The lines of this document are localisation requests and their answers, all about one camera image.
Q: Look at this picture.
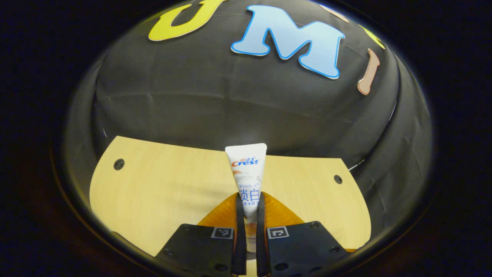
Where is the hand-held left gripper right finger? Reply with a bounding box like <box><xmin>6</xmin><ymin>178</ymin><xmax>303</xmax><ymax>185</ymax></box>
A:
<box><xmin>257</xmin><ymin>192</ymin><xmax>358</xmax><ymax>277</ymax></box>

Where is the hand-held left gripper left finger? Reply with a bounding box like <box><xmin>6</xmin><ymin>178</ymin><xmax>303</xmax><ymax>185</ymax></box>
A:
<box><xmin>156</xmin><ymin>192</ymin><xmax>247</xmax><ymax>277</ymax></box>

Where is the white toothpaste tube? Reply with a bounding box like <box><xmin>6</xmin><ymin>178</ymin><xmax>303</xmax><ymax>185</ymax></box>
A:
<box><xmin>225</xmin><ymin>143</ymin><xmax>268</xmax><ymax>253</ymax></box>

